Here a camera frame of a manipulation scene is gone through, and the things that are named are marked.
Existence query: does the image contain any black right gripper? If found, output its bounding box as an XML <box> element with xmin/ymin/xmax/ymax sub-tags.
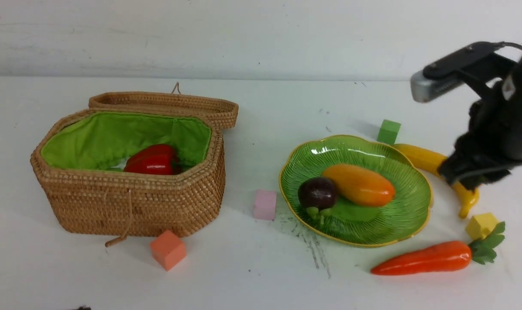
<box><xmin>437</xmin><ymin>84</ymin><xmax>522</xmax><ymax>192</ymax></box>

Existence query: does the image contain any yellow toy banana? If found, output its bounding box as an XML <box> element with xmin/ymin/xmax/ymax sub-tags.
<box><xmin>393</xmin><ymin>143</ymin><xmax>480</xmax><ymax>219</ymax></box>

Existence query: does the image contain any orange toy carrot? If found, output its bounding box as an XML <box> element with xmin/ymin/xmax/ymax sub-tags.
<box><xmin>370</xmin><ymin>221</ymin><xmax>506</xmax><ymax>276</ymax></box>

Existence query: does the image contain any orange yellow toy mango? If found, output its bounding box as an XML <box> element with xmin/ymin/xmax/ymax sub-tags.
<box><xmin>322</xmin><ymin>164</ymin><xmax>396</xmax><ymax>208</ymax></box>

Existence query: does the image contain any purple toy mangosteen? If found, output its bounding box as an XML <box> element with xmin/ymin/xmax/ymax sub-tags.
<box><xmin>297</xmin><ymin>177</ymin><xmax>339</xmax><ymax>225</ymax></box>

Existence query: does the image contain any red toy bell pepper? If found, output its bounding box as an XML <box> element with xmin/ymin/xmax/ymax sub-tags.
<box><xmin>123</xmin><ymin>144</ymin><xmax>182</xmax><ymax>175</ymax></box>

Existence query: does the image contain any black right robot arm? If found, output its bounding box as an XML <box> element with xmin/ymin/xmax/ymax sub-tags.
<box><xmin>438</xmin><ymin>53</ymin><xmax>522</xmax><ymax>191</ymax></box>

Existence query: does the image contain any yellow foam cube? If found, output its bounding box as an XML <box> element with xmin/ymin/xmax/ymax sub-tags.
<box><xmin>465</xmin><ymin>212</ymin><xmax>499</xmax><ymax>241</ymax></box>

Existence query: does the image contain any green foam cube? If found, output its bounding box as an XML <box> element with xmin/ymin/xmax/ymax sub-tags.
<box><xmin>376</xmin><ymin>119</ymin><xmax>401</xmax><ymax>145</ymax></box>

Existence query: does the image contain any green glass leaf plate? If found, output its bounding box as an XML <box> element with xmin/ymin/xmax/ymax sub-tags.
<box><xmin>279</xmin><ymin>135</ymin><xmax>434</xmax><ymax>248</ymax></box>

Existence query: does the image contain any pink foam cube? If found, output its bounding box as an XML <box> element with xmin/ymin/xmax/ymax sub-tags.
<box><xmin>253</xmin><ymin>189</ymin><xmax>277</xmax><ymax>220</ymax></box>

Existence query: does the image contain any woven wicker basket lid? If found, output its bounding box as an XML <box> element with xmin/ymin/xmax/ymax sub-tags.
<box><xmin>88</xmin><ymin>83</ymin><xmax>239</xmax><ymax>130</ymax></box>

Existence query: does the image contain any orange foam cube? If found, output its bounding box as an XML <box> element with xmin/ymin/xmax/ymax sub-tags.
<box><xmin>149</xmin><ymin>231</ymin><xmax>186</xmax><ymax>271</ymax></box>

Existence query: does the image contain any woven wicker basket green lining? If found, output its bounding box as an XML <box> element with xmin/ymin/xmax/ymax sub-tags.
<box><xmin>31</xmin><ymin>108</ymin><xmax>226</xmax><ymax>248</ymax></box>

